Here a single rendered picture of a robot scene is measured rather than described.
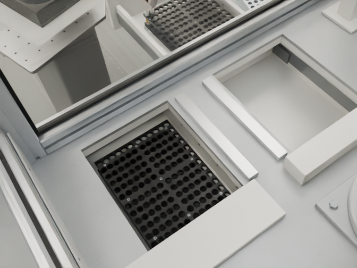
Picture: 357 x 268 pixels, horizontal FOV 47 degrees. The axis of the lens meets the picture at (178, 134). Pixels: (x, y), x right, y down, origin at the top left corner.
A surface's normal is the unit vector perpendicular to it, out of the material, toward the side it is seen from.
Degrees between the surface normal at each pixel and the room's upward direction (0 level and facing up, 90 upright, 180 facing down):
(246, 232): 0
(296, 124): 0
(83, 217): 0
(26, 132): 90
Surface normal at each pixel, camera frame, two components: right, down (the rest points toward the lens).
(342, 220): -0.06, -0.56
